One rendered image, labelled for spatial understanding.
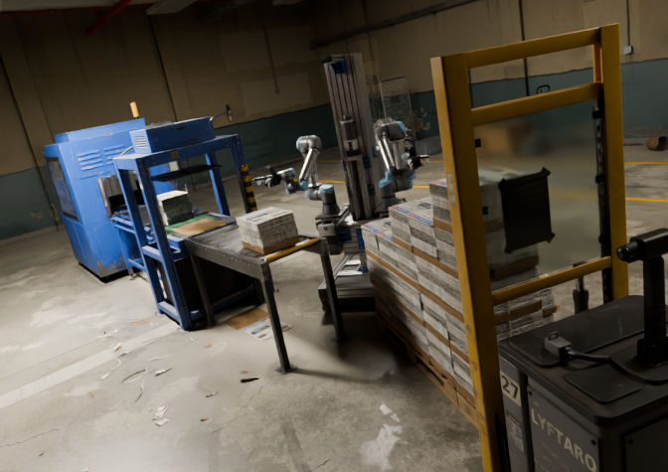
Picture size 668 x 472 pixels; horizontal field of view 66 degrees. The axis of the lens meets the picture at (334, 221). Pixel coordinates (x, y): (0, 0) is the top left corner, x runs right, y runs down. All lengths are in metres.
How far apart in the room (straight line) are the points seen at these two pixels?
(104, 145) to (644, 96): 7.83
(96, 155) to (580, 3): 7.64
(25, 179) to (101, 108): 2.07
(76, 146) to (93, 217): 0.84
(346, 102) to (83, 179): 3.61
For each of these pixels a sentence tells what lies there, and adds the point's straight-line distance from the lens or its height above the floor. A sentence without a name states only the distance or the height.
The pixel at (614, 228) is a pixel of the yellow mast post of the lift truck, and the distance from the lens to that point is 2.38.
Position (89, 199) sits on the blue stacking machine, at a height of 1.05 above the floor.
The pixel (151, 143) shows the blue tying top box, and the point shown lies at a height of 1.63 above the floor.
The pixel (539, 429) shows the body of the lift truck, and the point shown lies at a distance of 2.06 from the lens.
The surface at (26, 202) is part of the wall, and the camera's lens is 11.80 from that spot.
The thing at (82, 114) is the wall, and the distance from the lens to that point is 11.98.
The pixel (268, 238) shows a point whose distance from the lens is 3.52.
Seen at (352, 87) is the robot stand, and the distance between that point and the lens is 4.14.
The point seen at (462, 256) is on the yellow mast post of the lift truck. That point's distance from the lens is 2.00.
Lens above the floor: 1.83
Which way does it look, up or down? 15 degrees down
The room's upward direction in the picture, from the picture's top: 11 degrees counter-clockwise
